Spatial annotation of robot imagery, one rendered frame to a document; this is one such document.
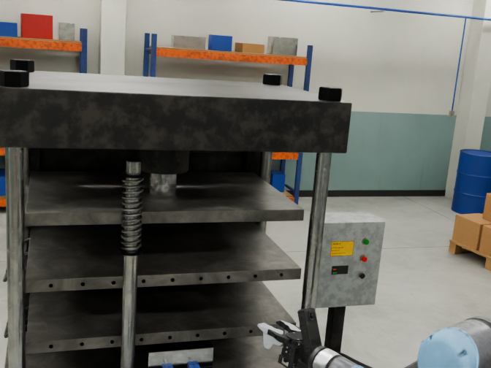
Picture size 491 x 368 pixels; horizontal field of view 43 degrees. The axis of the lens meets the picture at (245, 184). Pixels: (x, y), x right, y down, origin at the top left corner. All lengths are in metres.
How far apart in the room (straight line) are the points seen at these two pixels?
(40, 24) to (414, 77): 5.35
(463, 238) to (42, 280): 5.64
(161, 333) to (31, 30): 5.50
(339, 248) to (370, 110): 6.74
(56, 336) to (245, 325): 0.76
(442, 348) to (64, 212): 1.53
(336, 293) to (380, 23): 6.88
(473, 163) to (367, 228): 6.48
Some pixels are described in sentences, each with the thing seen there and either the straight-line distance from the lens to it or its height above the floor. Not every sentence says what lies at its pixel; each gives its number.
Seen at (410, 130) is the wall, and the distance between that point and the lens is 9.77.
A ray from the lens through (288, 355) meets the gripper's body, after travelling 1.68.
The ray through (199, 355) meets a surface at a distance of 2.65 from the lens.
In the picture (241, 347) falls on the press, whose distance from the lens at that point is 3.04.
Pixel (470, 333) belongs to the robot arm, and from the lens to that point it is 1.32.
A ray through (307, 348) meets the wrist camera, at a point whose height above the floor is 1.46.
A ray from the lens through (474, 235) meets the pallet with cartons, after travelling 7.24.
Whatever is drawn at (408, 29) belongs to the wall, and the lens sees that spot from 9.58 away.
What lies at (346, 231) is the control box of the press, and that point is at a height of 1.43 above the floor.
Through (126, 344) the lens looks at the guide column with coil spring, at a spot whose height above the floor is 1.02.
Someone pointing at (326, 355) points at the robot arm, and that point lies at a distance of 1.58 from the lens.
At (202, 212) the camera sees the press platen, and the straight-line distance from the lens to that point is 2.45.
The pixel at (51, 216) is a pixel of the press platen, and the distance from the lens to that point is 2.38.
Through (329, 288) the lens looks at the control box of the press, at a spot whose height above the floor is 1.16.
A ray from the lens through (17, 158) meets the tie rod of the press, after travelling 2.23.
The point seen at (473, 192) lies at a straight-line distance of 9.25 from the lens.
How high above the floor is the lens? 2.21
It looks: 13 degrees down
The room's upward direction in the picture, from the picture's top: 4 degrees clockwise
